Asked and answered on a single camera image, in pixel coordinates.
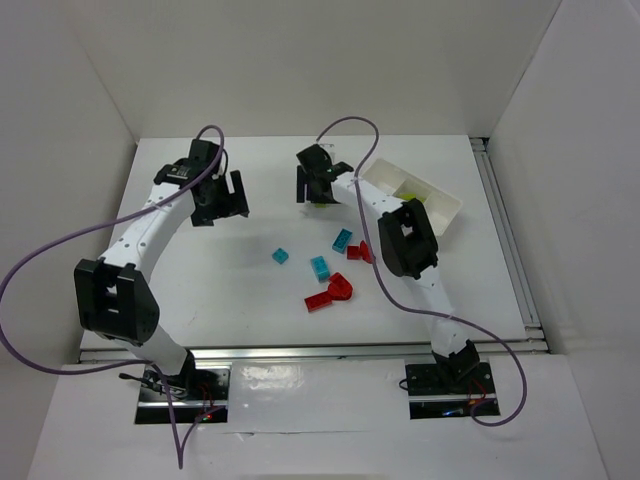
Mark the green curved lego brick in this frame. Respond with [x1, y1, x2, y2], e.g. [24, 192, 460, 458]
[394, 192, 426, 203]

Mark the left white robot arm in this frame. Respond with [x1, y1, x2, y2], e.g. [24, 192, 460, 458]
[74, 139, 249, 387]

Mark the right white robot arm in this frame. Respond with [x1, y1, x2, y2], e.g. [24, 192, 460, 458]
[296, 144, 479, 386]

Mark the cyan long lego upturned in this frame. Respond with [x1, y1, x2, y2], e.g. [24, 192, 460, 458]
[332, 229, 353, 254]

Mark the small red square lego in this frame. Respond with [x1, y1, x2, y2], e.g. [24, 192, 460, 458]
[346, 245, 361, 260]

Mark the cyan curved lego brick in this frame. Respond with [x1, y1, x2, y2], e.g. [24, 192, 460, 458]
[310, 256, 331, 282]

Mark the small cyan square lego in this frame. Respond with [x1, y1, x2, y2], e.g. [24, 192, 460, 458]
[272, 248, 289, 265]

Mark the red sloped lego brick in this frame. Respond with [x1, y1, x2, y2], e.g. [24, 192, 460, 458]
[358, 240, 373, 264]

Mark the red arch lego brick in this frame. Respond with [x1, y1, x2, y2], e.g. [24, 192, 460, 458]
[327, 272, 353, 301]

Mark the red flat long lego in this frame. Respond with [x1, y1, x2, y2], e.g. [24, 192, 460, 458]
[304, 291, 333, 313]

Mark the white three-compartment tray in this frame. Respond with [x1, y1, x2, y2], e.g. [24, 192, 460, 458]
[363, 158, 463, 237]

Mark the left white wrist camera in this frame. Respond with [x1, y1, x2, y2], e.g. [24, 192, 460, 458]
[212, 166, 226, 181]

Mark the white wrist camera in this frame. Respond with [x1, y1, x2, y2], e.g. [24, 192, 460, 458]
[321, 143, 336, 163]
[212, 166, 226, 181]

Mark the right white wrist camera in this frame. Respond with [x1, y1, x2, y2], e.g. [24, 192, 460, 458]
[321, 143, 336, 163]

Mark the aluminium rail front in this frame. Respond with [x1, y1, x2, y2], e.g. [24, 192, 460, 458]
[79, 338, 550, 363]

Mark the aluminium rail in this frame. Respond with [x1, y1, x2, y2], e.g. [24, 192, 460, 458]
[469, 137, 549, 352]
[79, 338, 550, 363]

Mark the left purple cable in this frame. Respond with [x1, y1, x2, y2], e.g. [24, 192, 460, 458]
[0, 124, 226, 470]

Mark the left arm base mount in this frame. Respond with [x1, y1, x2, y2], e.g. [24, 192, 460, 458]
[119, 367, 231, 425]

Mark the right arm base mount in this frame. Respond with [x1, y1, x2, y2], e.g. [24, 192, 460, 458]
[398, 362, 500, 420]

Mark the aluminium rail right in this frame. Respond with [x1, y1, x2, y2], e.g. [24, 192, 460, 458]
[469, 137, 549, 352]

